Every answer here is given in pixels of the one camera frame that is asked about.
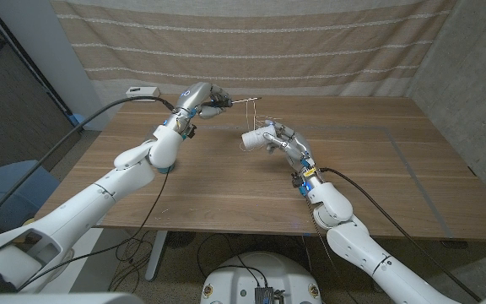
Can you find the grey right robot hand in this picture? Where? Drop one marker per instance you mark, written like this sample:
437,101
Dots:
298,148

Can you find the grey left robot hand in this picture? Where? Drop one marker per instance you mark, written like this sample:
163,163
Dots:
198,97

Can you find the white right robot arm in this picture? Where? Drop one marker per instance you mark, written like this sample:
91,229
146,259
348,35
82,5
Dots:
361,249

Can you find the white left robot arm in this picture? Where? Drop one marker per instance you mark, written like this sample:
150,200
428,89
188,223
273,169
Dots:
78,211

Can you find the white power strip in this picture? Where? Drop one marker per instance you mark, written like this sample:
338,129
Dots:
142,90

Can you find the beige striped backdrop cloth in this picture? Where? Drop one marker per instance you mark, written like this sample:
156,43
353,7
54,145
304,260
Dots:
243,42

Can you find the black round floor object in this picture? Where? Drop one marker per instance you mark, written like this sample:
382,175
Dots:
180,240

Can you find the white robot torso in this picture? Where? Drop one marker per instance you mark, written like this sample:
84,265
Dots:
243,283

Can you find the grey table leg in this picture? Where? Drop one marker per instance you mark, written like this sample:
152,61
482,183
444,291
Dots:
156,253

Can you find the black door frame strip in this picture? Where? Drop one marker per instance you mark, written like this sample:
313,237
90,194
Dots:
61,103

